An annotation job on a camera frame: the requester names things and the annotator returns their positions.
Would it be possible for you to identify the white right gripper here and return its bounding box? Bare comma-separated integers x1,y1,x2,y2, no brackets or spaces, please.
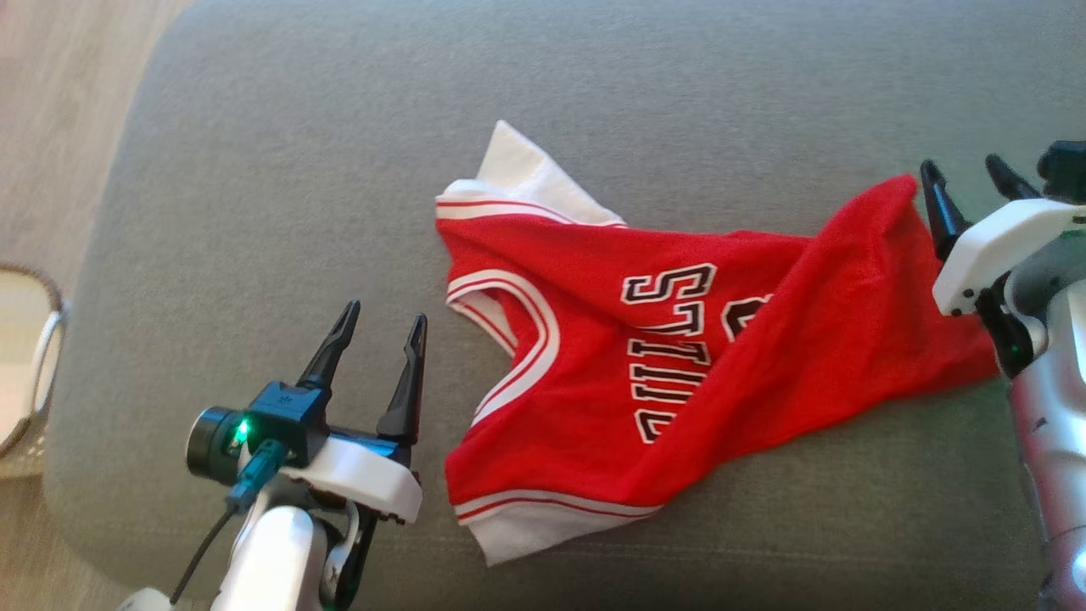
920,154,1086,317

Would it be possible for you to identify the red basketball jersey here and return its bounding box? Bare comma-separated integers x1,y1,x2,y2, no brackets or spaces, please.
434,120,1000,567

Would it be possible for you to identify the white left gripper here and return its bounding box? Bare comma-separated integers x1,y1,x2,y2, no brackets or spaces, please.
280,300,428,525

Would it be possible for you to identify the left camera cable teal plug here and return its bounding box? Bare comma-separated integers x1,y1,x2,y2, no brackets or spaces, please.
168,440,289,605

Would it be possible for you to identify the beige fabric sofa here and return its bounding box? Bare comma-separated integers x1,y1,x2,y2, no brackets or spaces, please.
42,0,1086,611

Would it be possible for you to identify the white laundry basket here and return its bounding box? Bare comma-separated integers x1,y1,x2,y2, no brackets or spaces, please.
0,263,70,480

